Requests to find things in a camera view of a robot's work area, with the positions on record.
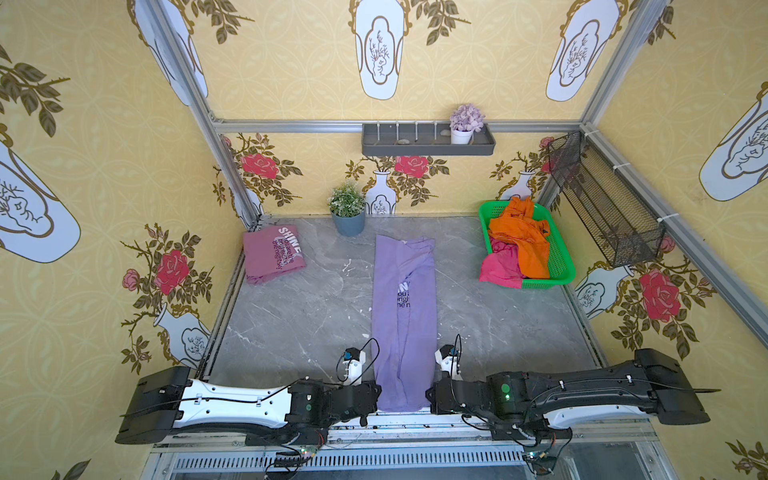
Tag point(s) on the green plant blue pot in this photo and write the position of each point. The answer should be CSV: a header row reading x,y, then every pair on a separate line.
x,y
348,209

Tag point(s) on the grey wall shelf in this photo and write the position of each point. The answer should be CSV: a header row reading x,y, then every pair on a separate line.
x,y
421,139

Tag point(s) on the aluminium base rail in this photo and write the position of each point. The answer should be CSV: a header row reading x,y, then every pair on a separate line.
x,y
418,446

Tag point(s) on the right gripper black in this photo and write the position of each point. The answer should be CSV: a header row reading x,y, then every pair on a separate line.
x,y
435,395

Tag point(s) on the purple flower white pot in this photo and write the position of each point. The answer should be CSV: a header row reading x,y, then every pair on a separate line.
x,y
465,121

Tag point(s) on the black wire mesh basket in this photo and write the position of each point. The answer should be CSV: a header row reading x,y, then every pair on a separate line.
x,y
622,226

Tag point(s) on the magenta t-shirt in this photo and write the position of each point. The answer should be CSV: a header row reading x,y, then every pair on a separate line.
x,y
501,267

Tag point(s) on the green plastic basket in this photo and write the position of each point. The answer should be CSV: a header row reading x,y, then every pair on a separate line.
x,y
561,267

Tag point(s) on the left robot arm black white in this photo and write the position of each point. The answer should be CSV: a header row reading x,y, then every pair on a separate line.
x,y
170,402

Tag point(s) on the purple t-shirt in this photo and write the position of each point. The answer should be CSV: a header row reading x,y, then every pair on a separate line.
x,y
404,321

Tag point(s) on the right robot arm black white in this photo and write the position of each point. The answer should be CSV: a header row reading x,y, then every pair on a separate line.
x,y
532,408

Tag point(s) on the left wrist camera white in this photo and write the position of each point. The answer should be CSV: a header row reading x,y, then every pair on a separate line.
x,y
354,361

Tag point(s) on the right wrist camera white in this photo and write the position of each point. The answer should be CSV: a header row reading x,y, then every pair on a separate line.
x,y
447,358

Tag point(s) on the orange t-shirt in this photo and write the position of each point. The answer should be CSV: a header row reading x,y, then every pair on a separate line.
x,y
516,226

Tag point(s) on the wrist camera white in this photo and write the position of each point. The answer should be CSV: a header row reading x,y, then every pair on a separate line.
x,y
447,358
354,361

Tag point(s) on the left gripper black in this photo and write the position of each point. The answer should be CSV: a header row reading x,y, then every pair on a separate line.
x,y
372,396

